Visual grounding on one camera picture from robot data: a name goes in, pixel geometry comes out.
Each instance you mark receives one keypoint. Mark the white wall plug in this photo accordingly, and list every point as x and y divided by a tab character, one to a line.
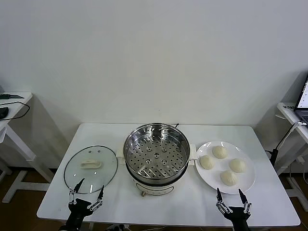
300	158

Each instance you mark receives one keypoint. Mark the flat green desk item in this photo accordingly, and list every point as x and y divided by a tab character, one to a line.
6	95

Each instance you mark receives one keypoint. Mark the white steamed baozi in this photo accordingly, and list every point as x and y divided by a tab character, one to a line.
237	165
207	162
228	178
220	152

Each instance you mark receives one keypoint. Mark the round glass lid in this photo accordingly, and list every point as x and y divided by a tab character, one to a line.
91	164

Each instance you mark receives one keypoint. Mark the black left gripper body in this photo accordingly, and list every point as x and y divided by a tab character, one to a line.
77	211

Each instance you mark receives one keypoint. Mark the stainless steel steamer basket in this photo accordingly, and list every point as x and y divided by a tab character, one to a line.
168	166

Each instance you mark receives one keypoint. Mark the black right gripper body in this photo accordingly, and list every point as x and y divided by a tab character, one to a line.
239	219

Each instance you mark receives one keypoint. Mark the stainless steel steamer pot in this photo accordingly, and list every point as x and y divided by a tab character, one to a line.
156	188

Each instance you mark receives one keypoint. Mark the white power strip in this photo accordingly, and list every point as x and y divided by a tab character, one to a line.
120	227

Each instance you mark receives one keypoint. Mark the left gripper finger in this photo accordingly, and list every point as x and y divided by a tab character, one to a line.
72	196
99	198

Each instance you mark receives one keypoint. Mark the white round plate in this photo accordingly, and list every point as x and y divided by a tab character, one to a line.
231	149

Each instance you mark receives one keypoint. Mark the white side desk with laptop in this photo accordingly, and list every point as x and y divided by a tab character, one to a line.
286	113

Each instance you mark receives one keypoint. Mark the small black desk device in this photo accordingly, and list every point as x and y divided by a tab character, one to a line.
3	112

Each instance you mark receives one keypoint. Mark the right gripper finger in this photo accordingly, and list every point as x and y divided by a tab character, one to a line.
220	199
245	202

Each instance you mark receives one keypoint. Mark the open laptop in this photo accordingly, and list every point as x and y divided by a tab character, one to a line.
303	96

